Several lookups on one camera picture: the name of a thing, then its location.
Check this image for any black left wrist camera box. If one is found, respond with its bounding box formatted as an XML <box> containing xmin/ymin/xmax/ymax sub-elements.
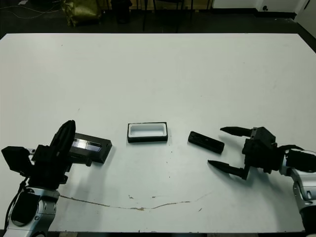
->
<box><xmin>1</xmin><ymin>146</ymin><xmax>32</xmax><ymax>173</ymax></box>

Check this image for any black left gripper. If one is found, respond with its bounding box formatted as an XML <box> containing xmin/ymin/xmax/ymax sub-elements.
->
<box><xmin>26</xmin><ymin>119</ymin><xmax>92</xmax><ymax>192</ymax></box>

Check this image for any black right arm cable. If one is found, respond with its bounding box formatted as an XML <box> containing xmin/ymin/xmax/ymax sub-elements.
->
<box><xmin>277</xmin><ymin>144</ymin><xmax>316</xmax><ymax>154</ymax></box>

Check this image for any thin white floor cable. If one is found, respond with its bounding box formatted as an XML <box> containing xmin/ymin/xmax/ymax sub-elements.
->
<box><xmin>0</xmin><ymin>3</ymin><xmax>65</xmax><ymax>19</ymax></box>

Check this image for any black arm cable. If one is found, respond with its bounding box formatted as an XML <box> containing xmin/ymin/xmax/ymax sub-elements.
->
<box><xmin>277</xmin><ymin>144</ymin><xmax>316</xmax><ymax>154</ymax></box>
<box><xmin>4</xmin><ymin>180</ymin><xmax>28</xmax><ymax>224</ymax></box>

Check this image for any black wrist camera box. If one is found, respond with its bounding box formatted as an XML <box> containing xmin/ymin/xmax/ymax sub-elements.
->
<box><xmin>1</xmin><ymin>146</ymin><xmax>32</xmax><ymax>173</ymax></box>
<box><xmin>254</xmin><ymin>126</ymin><xmax>276</xmax><ymax>147</ymax></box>

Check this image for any crumpled plastic bag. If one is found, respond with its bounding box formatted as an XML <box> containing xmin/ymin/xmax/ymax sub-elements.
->
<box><xmin>61</xmin><ymin>0</ymin><xmax>102</xmax><ymax>27</ymax></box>

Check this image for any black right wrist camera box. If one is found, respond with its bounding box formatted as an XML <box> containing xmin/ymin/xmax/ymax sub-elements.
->
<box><xmin>254</xmin><ymin>126</ymin><xmax>276</xmax><ymax>147</ymax></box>

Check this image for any black box base white insert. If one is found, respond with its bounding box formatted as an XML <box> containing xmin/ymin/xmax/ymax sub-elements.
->
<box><xmin>127</xmin><ymin>121</ymin><xmax>169</xmax><ymax>143</ymax></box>

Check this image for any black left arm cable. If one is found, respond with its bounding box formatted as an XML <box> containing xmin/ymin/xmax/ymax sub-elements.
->
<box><xmin>4</xmin><ymin>180</ymin><xmax>28</xmax><ymax>224</ymax></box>

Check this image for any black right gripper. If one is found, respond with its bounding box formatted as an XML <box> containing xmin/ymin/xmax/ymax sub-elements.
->
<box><xmin>208</xmin><ymin>126</ymin><xmax>281</xmax><ymax>181</ymax></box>

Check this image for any black waste bin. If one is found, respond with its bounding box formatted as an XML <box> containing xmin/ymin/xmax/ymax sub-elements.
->
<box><xmin>115</xmin><ymin>0</ymin><xmax>133</xmax><ymax>25</ymax></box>

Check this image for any black metal chair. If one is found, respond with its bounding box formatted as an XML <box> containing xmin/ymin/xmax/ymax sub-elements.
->
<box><xmin>142</xmin><ymin>0</ymin><xmax>193</xmax><ymax>33</ymax></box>

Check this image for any black box lid with window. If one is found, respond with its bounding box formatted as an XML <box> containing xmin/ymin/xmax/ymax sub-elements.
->
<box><xmin>69</xmin><ymin>132</ymin><xmax>114</xmax><ymax>164</ymax></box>

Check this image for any black handheld camera with screen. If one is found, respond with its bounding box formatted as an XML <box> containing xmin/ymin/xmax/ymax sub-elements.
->
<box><xmin>187</xmin><ymin>130</ymin><xmax>225</xmax><ymax>155</ymax></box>

